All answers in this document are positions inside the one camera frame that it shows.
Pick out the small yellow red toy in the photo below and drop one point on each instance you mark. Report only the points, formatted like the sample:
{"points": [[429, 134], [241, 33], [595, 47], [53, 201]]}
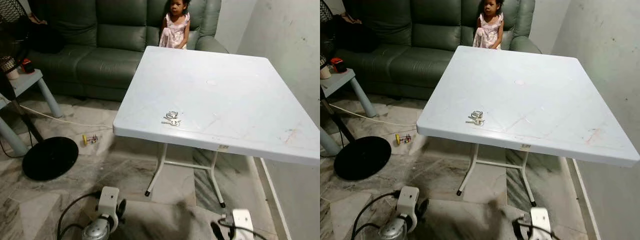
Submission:
{"points": [[89, 139], [402, 139]]}

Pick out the black standing fan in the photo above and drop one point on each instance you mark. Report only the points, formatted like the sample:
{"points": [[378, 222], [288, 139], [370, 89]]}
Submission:
{"points": [[50, 159], [362, 159]]}

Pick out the white plastic folding table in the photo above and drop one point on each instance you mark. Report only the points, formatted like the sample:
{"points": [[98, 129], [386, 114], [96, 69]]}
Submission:
{"points": [[530, 95], [220, 95]]}

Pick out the green leather sofa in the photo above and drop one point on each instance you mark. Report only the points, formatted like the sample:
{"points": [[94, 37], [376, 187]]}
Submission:
{"points": [[110, 55], [430, 55]]}

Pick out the small grey side table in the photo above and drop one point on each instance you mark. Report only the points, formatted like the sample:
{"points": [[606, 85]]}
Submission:
{"points": [[26, 81], [338, 80]]}

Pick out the small red black gadget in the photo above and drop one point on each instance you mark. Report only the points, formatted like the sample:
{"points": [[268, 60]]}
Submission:
{"points": [[27, 66], [339, 65]]}

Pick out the small white cup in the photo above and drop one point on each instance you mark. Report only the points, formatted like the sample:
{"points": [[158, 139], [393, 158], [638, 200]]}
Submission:
{"points": [[325, 73], [12, 73]]}

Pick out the black bag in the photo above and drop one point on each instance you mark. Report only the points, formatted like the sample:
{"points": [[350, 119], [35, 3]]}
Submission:
{"points": [[357, 37], [46, 39]]}

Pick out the child in pink dress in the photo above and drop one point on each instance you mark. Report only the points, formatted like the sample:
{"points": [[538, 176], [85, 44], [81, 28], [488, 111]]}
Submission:
{"points": [[489, 31], [175, 31]]}

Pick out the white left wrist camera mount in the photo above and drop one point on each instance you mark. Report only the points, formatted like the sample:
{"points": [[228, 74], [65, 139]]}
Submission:
{"points": [[408, 202], [108, 202]]}

